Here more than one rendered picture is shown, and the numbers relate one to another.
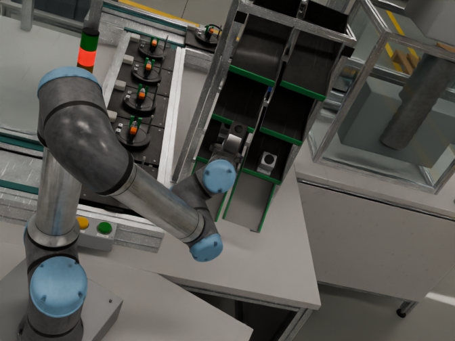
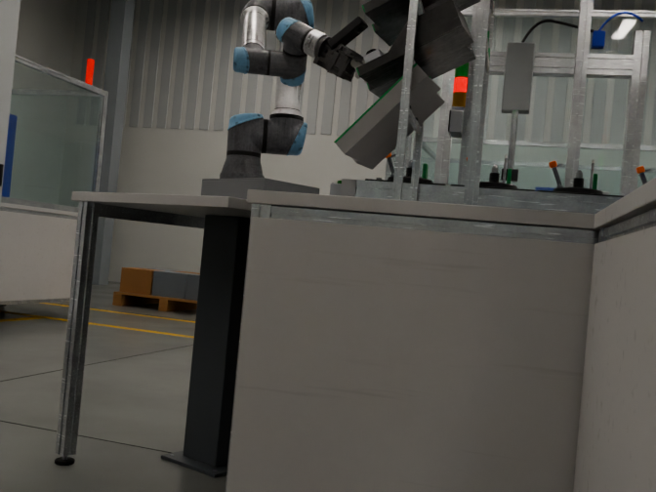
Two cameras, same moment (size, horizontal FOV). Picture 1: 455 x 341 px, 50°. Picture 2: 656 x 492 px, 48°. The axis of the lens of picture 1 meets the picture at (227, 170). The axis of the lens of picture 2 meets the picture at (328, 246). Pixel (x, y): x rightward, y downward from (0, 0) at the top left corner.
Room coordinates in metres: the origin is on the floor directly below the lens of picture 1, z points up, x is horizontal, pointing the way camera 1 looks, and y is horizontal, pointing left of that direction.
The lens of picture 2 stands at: (2.11, -1.82, 0.73)
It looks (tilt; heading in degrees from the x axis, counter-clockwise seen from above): 1 degrees up; 118
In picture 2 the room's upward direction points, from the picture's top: 5 degrees clockwise
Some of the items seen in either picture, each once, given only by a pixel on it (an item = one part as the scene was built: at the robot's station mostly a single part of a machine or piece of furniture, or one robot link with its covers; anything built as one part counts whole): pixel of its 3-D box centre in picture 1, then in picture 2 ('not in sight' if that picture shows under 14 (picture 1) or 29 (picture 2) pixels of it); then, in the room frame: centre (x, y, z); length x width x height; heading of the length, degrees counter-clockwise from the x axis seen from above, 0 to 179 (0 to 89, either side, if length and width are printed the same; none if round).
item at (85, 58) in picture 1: (87, 55); (461, 86); (1.30, 0.53, 1.34); 0.05 x 0.05 x 0.05
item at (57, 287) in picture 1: (57, 292); (247, 133); (0.65, 0.24, 1.12); 0.13 x 0.12 x 0.14; 35
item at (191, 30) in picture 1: (208, 33); not in sight; (2.60, 0.39, 1.01); 0.24 x 0.24 x 0.13; 15
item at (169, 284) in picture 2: not in sight; (183, 291); (-3.04, 4.51, 0.20); 1.20 x 0.80 x 0.41; 11
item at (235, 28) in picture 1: (249, 120); (450, 62); (1.45, 0.00, 1.26); 0.36 x 0.21 x 0.80; 105
